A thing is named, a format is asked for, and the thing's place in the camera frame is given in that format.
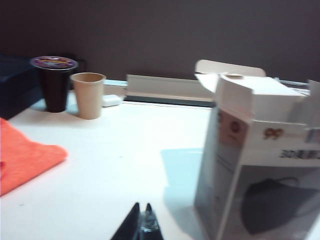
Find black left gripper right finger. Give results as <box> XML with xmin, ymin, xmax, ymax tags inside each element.
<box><xmin>145</xmin><ymin>202</ymin><xmax>166</xmax><ymax>240</ymax></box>

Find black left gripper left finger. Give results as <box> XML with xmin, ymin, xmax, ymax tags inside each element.
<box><xmin>109</xmin><ymin>201</ymin><xmax>141</xmax><ymax>240</ymax></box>

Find clear plastic mask packet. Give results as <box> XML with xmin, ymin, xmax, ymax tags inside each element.
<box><xmin>139</xmin><ymin>210</ymin><xmax>159</xmax><ymax>233</ymax></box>

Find white mask box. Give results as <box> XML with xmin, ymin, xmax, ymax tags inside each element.
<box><xmin>193</xmin><ymin>59</ymin><xmax>320</xmax><ymax>240</ymax></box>

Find orange cloth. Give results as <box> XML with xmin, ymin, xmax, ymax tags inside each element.
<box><xmin>0</xmin><ymin>117</ymin><xmax>69</xmax><ymax>197</ymax></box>

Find white earbuds case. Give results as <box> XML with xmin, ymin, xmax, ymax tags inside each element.
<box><xmin>101</xmin><ymin>94</ymin><xmax>122</xmax><ymax>108</ymax></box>

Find beige paper cup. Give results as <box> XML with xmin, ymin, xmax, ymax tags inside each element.
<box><xmin>70</xmin><ymin>72</ymin><xmax>107</xmax><ymax>120</ymax></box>

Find dark cup with foil lid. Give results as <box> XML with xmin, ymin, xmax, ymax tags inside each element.
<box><xmin>29</xmin><ymin>55</ymin><xmax>79</xmax><ymax>113</ymax></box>

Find black case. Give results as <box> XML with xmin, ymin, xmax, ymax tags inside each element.
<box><xmin>0</xmin><ymin>53</ymin><xmax>49</xmax><ymax>121</ymax></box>

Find brown desk partition panel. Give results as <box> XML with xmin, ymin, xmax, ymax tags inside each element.
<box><xmin>0</xmin><ymin>0</ymin><xmax>320</xmax><ymax>85</ymax></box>

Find white desk cable tray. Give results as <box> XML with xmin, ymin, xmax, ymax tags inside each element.
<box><xmin>103</xmin><ymin>73</ymin><xmax>218</xmax><ymax>108</ymax></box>

